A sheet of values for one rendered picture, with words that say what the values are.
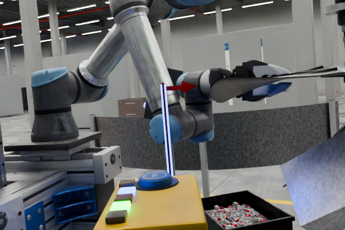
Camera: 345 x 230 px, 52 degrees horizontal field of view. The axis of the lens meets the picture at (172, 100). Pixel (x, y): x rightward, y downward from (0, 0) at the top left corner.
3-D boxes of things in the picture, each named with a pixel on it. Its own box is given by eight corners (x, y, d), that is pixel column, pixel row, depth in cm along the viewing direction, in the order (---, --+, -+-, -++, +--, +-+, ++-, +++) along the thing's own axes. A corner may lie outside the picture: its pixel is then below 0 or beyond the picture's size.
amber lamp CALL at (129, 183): (134, 187, 42) (133, 182, 42) (118, 188, 42) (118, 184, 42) (135, 183, 43) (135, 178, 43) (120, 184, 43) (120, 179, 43)
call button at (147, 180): (172, 191, 40) (171, 176, 40) (137, 194, 41) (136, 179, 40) (172, 181, 44) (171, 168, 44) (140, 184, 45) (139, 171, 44)
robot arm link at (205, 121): (174, 145, 96) (171, 104, 95) (196, 137, 105) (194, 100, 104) (199, 146, 91) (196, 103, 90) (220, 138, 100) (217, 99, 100)
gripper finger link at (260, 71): (303, 62, 76) (268, 68, 83) (286, 60, 72) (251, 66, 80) (304, 76, 76) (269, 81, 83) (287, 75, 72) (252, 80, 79)
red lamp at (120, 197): (132, 204, 36) (131, 198, 36) (114, 205, 36) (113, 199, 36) (133, 198, 38) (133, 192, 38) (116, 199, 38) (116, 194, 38)
